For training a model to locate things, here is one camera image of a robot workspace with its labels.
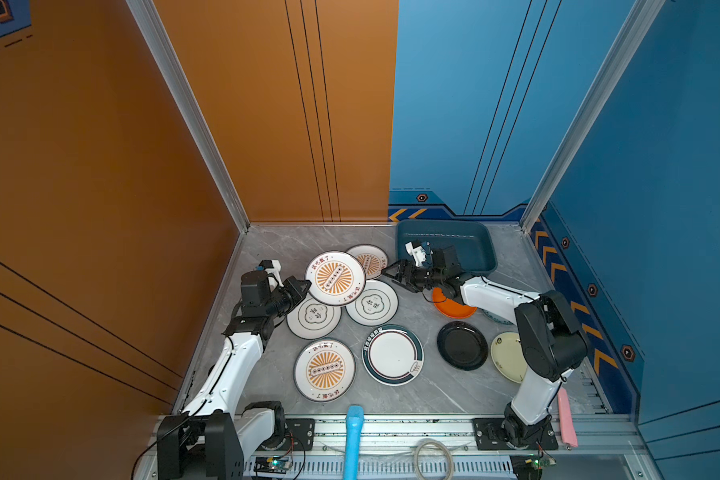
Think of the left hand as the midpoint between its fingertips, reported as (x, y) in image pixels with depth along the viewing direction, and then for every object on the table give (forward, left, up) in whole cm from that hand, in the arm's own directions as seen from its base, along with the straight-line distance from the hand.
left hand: (312, 279), depth 82 cm
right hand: (+4, -21, -4) cm, 21 cm away
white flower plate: (-3, +2, -18) cm, 18 cm away
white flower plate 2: (+2, -19, -17) cm, 25 cm away
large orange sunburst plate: (-19, -4, -17) cm, 26 cm away
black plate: (-12, -43, -16) cm, 48 cm away
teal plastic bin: (+30, -55, -16) cm, 64 cm away
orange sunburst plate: (+2, -7, -2) cm, 7 cm away
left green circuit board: (-41, +6, -19) cm, 45 cm away
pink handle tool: (-30, -67, -17) cm, 75 cm away
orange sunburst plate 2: (+22, -17, -16) cm, 32 cm away
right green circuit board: (-40, -55, -19) cm, 70 cm away
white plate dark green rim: (-15, -23, -17) cm, 32 cm away
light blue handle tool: (-33, -13, -15) cm, 39 cm away
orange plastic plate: (0, -42, -15) cm, 45 cm away
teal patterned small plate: (-19, -41, +15) cm, 48 cm away
